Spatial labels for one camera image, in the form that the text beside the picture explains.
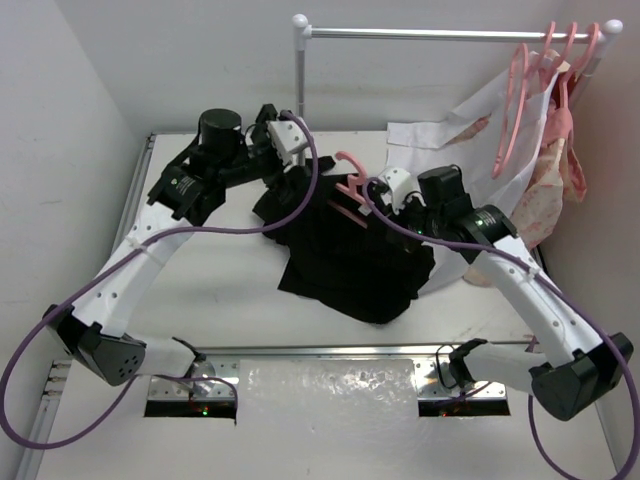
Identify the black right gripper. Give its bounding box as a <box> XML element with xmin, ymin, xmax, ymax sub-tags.
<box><xmin>384</xmin><ymin>189</ymin><xmax>445</xmax><ymax>252</ymax></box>

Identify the pink hanger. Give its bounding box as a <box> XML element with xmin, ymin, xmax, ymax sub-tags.
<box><xmin>559</xmin><ymin>22</ymin><xmax>600</xmax><ymax>109</ymax></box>
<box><xmin>491</xmin><ymin>21</ymin><xmax>556</xmax><ymax>179</ymax></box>
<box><xmin>327</xmin><ymin>151</ymin><xmax>367</xmax><ymax>229</ymax></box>
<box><xmin>550</xmin><ymin>22</ymin><xmax>578</xmax><ymax>107</ymax></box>

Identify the black shirt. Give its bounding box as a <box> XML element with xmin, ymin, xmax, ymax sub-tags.
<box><xmin>253</xmin><ymin>156</ymin><xmax>435</xmax><ymax>325</ymax></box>

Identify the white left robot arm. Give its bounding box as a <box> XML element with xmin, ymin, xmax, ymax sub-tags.
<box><xmin>43</xmin><ymin>104</ymin><xmax>311</xmax><ymax>386</ymax></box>

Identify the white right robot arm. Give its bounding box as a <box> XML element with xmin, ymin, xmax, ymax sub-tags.
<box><xmin>375</xmin><ymin>166</ymin><xmax>633</xmax><ymax>421</ymax></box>

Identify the white shirt on hanger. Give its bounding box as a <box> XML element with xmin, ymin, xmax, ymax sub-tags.
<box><xmin>387</xmin><ymin>72</ymin><xmax>553</xmax><ymax>248</ymax></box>

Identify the pink floral garment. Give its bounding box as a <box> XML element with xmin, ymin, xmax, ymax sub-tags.
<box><xmin>452</xmin><ymin>47</ymin><xmax>587</xmax><ymax>289</ymax></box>

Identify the white metal clothes rack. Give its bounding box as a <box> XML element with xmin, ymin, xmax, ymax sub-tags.
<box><xmin>292</xmin><ymin>14</ymin><xmax>624</xmax><ymax>117</ymax></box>

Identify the white foil cover sheet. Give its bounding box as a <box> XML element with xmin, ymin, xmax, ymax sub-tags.
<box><xmin>237</xmin><ymin>359</ymin><xmax>418</xmax><ymax>429</ymax></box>

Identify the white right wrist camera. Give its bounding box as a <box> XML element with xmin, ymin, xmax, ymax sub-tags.
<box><xmin>376</xmin><ymin>166</ymin><xmax>426</xmax><ymax>215</ymax></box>

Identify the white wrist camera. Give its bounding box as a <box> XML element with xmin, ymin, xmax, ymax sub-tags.
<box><xmin>266</xmin><ymin>120</ymin><xmax>309</xmax><ymax>166</ymax></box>
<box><xmin>376</xmin><ymin>166</ymin><xmax>426</xmax><ymax>215</ymax></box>

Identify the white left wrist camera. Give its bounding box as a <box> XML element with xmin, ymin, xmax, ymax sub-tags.
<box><xmin>266</xmin><ymin>120</ymin><xmax>309</xmax><ymax>166</ymax></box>

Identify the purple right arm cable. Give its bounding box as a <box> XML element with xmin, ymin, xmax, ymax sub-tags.
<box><xmin>363</xmin><ymin>177</ymin><xmax>636</xmax><ymax>479</ymax></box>

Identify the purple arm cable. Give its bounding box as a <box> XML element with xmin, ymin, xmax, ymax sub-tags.
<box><xmin>0</xmin><ymin>112</ymin><xmax>320</xmax><ymax>450</ymax></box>
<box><xmin>363</xmin><ymin>177</ymin><xmax>636</xmax><ymax>479</ymax></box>

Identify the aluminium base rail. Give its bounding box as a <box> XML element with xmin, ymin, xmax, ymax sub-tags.
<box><xmin>42</xmin><ymin>132</ymin><xmax>599</xmax><ymax>419</ymax></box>

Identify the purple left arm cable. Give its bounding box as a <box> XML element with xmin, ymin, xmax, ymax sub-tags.
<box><xmin>0</xmin><ymin>112</ymin><xmax>320</xmax><ymax>450</ymax></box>

